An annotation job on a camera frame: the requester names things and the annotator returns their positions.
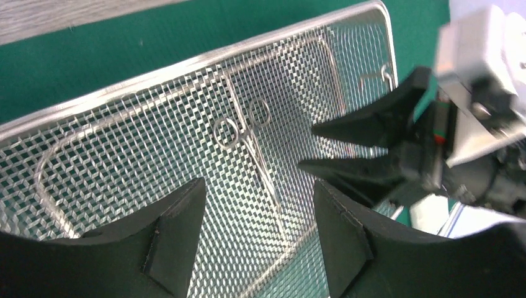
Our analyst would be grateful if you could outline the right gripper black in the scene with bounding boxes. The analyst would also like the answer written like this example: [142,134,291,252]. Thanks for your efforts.
[298,66,457,208]

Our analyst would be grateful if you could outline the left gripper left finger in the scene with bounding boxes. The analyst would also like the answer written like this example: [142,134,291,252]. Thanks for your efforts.
[1,178,207,297]

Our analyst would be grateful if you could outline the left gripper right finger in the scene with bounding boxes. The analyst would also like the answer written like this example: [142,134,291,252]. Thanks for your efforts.
[313,181,525,297]

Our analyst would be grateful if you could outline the metal mesh tray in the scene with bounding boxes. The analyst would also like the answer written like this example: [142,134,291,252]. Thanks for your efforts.
[1,1,398,297]

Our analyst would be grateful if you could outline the surgical forceps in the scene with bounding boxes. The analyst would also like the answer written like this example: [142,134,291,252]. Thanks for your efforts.
[212,98,282,214]

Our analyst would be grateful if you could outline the green surgical cloth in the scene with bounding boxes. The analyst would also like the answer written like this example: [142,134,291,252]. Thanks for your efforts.
[1,1,450,125]

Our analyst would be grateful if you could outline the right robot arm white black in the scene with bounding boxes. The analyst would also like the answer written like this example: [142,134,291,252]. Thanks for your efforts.
[298,66,525,217]

